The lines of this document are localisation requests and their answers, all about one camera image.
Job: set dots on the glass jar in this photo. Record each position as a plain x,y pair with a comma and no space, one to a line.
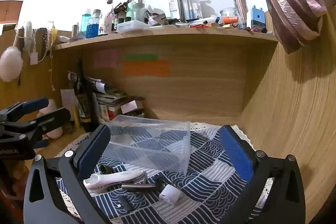
229,18

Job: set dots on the wooden desk hutch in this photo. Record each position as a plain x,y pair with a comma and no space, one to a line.
210,82

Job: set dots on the pale green silver-capped bottle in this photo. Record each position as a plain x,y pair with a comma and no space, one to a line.
139,10

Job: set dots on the stack of books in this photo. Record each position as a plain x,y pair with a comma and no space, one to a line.
110,100

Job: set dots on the tall clear tube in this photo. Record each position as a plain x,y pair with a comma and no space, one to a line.
240,7

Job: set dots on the blue box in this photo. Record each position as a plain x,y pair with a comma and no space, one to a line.
257,18

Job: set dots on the pink sticky note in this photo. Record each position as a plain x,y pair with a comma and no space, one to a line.
105,58

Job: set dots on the pink bottle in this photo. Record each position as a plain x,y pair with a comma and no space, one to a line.
107,24

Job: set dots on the pink woven hat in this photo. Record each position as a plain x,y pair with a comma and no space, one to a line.
294,1

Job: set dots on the white paper tag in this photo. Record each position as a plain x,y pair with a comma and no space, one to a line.
33,58

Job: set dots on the small grey bottle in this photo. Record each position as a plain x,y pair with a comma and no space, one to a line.
74,31

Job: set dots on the blue patterned table cloth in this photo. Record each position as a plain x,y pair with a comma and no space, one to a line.
210,174

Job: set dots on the orange sticky note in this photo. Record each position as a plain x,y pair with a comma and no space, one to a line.
145,68

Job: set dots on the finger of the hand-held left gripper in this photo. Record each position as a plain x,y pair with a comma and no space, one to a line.
53,118
35,103

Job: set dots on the green sticky note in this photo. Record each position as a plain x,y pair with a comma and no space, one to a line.
141,57

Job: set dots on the clear brush package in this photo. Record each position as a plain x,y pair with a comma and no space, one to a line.
193,5
174,3

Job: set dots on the brown wooden cabinet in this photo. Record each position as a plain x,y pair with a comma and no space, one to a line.
10,11

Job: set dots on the white fluffy pompom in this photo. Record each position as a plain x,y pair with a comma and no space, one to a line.
10,62

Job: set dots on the mint green bottle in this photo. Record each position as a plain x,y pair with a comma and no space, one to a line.
131,7

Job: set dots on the white paper sheet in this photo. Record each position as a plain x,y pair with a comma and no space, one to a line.
68,98

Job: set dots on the cream mug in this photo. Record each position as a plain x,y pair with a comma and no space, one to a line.
55,132

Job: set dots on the blue patterned glass bottle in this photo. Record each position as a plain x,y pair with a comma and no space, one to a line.
93,27

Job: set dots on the clear plastic storage box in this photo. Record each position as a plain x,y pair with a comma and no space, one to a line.
147,134

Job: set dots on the white headband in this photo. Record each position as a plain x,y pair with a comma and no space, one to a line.
27,32

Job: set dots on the small white card box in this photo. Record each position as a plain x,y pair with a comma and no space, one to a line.
131,106

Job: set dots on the clear lidded plastic container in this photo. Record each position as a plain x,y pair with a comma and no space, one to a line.
132,26

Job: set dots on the yellow tube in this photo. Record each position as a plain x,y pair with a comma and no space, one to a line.
76,116

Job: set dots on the patterned headband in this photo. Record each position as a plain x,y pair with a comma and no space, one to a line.
44,37

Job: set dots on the dark wine bottle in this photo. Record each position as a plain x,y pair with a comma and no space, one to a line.
83,104

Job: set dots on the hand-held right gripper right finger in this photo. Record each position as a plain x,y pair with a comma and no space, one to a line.
236,154

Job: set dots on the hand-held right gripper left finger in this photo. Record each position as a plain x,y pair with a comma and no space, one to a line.
92,151

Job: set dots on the teal plastic bottle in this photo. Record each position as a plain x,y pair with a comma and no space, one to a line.
84,24

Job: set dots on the white tape roll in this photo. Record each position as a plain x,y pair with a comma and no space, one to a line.
170,193

